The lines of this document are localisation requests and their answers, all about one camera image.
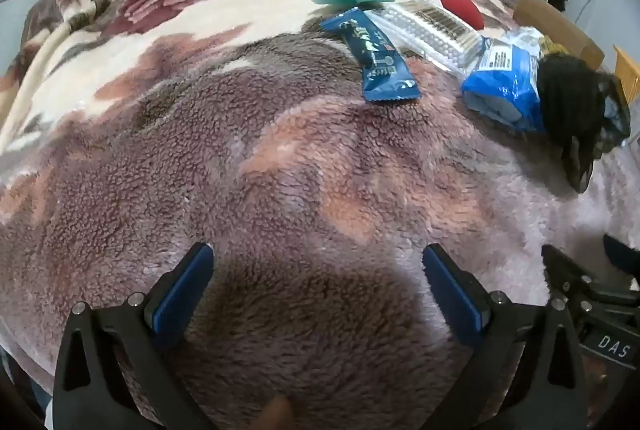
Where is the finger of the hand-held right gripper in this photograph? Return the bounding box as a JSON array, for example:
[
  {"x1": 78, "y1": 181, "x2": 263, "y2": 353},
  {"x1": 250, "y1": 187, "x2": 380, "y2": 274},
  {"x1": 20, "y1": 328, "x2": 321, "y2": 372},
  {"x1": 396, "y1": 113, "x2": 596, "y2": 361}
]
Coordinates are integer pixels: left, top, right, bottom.
[
  {"x1": 602, "y1": 234, "x2": 640, "y2": 278},
  {"x1": 541, "y1": 245, "x2": 601, "y2": 299}
]

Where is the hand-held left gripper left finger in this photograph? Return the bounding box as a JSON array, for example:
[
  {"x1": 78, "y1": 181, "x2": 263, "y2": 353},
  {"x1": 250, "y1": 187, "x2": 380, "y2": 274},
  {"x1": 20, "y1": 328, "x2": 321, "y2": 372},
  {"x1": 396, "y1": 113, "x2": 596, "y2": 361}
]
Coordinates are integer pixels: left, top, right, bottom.
[{"x1": 52, "y1": 242, "x2": 216, "y2": 430}]

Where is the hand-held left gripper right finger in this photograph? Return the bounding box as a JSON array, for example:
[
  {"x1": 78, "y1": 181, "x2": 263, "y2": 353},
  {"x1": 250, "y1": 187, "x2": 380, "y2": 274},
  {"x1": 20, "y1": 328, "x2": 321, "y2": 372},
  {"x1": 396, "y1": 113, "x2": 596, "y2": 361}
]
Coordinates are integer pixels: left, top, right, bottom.
[{"x1": 422, "y1": 244, "x2": 588, "y2": 430}]

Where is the cotton swab box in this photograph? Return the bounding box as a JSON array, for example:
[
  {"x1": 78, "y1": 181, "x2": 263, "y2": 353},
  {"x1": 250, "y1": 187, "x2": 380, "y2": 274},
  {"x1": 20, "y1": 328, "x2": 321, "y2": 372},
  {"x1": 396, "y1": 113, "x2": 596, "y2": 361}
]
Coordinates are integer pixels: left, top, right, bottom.
[{"x1": 365, "y1": 0, "x2": 488, "y2": 78}]

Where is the red makeup sponge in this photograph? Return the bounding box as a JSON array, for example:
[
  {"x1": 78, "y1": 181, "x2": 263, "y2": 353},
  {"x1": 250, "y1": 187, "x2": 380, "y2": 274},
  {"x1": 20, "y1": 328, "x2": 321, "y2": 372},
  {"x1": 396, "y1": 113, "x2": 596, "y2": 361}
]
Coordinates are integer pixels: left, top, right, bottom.
[{"x1": 437, "y1": 0, "x2": 487, "y2": 30}]

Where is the floral fleece blanket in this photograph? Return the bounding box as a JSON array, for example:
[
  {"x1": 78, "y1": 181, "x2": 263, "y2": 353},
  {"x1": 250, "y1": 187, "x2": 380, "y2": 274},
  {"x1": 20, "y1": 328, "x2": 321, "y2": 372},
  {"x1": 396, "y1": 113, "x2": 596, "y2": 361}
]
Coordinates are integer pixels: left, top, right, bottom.
[{"x1": 0, "y1": 0, "x2": 640, "y2": 430}]

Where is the black knit cloth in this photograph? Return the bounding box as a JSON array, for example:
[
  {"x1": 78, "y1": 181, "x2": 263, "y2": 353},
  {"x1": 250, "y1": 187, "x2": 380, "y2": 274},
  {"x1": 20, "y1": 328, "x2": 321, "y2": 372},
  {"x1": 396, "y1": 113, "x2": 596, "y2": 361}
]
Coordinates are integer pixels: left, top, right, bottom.
[{"x1": 537, "y1": 54, "x2": 632, "y2": 195}]

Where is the yellow plastic basket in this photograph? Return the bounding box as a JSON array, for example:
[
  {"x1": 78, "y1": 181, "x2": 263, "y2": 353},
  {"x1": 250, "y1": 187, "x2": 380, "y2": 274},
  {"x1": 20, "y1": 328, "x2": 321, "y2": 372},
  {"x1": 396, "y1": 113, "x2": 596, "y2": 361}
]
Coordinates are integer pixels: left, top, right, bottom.
[{"x1": 614, "y1": 46, "x2": 640, "y2": 105}]

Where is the blue white plastic packet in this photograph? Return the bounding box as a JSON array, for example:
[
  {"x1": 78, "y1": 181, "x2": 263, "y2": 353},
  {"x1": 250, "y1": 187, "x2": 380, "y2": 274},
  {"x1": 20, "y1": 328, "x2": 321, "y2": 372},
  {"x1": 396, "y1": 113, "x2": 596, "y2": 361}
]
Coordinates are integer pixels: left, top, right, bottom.
[{"x1": 461, "y1": 27, "x2": 548, "y2": 134}]

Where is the blue snack packet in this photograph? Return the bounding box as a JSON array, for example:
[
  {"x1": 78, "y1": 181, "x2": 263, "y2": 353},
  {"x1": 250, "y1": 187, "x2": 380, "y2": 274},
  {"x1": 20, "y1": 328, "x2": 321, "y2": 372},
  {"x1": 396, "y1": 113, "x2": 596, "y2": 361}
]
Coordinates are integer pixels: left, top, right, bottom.
[{"x1": 320, "y1": 8, "x2": 422, "y2": 103}]

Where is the cardboard box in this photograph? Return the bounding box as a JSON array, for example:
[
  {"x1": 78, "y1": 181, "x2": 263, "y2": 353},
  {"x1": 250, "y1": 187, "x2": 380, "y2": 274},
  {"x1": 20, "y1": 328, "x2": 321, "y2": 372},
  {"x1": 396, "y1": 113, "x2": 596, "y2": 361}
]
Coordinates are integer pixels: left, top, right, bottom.
[{"x1": 515, "y1": 0, "x2": 605, "y2": 68}]

